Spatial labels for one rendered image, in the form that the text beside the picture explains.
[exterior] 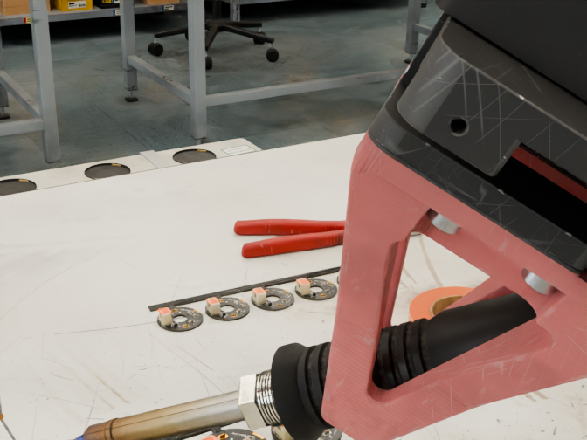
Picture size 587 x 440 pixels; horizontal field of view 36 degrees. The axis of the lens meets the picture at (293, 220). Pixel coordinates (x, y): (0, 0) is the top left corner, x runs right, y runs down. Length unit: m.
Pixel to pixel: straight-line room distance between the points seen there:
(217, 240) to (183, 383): 0.16
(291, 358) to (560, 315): 0.08
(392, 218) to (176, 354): 0.32
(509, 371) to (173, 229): 0.44
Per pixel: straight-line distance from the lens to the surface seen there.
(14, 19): 4.28
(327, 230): 0.60
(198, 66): 2.84
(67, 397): 0.46
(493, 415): 0.45
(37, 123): 2.72
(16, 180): 0.74
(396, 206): 0.17
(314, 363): 0.22
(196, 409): 0.24
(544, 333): 0.19
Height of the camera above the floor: 1.01
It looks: 24 degrees down
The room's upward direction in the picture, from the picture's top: 1 degrees clockwise
